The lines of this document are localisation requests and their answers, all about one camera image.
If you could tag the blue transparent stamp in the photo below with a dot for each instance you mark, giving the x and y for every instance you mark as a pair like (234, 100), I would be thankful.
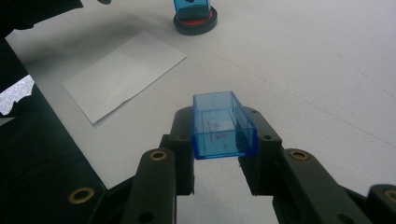
(191, 9)

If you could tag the round black red ink pad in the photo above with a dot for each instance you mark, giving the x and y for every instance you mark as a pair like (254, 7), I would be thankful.
(196, 26)

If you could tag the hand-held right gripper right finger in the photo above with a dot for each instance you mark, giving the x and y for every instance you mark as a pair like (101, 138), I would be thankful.
(264, 168)

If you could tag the white paper sheet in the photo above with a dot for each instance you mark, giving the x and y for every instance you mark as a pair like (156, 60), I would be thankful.
(124, 74)

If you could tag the blue transparent stamp cap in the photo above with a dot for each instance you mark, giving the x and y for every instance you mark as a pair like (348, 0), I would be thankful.
(222, 124)

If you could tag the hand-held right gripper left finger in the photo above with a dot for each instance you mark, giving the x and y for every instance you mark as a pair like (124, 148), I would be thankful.
(183, 168)

